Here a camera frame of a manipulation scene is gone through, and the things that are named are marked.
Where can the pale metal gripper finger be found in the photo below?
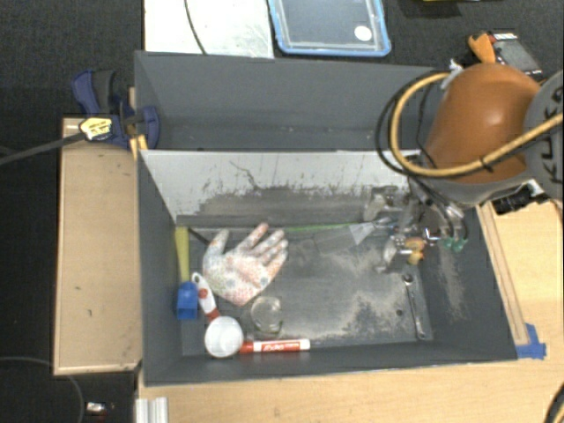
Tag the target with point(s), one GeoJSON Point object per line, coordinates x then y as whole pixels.
{"type": "Point", "coordinates": [379, 203]}
{"type": "Point", "coordinates": [394, 251]}

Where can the small orange yellow toy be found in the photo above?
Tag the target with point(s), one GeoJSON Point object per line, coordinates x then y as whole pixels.
{"type": "Point", "coordinates": [416, 250]}

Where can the green stick with clear end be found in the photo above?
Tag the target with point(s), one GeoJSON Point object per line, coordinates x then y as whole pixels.
{"type": "Point", "coordinates": [363, 232]}

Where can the metal wrench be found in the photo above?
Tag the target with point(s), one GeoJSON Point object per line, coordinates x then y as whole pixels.
{"type": "Point", "coordinates": [415, 309]}

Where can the grey metal bin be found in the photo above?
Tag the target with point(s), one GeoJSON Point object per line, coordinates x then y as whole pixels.
{"type": "Point", "coordinates": [335, 293]}

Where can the clear glass cup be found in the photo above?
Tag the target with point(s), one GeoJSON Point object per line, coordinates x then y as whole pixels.
{"type": "Point", "coordinates": [266, 316]}

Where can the white patterned glove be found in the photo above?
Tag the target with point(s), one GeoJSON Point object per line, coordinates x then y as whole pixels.
{"type": "Point", "coordinates": [242, 267]}

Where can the red marker pen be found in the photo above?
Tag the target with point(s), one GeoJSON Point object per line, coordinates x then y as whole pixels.
{"type": "Point", "coordinates": [275, 346]}

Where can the yellow flat stick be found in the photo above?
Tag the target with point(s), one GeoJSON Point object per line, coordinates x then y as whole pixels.
{"type": "Point", "coordinates": [182, 254]}

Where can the blue block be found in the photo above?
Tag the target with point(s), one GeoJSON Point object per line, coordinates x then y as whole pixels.
{"type": "Point", "coordinates": [187, 301]}

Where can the pale wood flat board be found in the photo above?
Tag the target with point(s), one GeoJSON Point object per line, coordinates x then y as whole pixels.
{"type": "Point", "coordinates": [97, 254]}

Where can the black cylinder on white bracket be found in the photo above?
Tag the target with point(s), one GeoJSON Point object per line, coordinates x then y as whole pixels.
{"type": "Point", "coordinates": [513, 202]}

